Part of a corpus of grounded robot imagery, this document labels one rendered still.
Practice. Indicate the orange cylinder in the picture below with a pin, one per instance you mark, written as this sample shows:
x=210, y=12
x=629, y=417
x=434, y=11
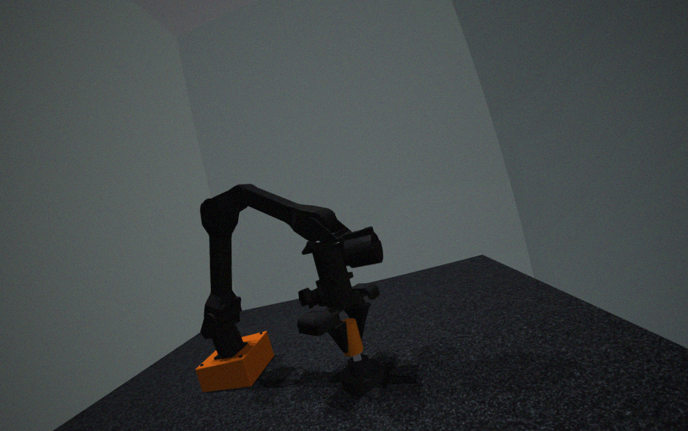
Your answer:
x=354, y=341

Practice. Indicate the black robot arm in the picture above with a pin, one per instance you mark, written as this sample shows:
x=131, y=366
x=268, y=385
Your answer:
x=219, y=217

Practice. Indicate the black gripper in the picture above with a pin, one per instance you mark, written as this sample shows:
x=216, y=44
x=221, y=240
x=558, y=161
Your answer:
x=338, y=296

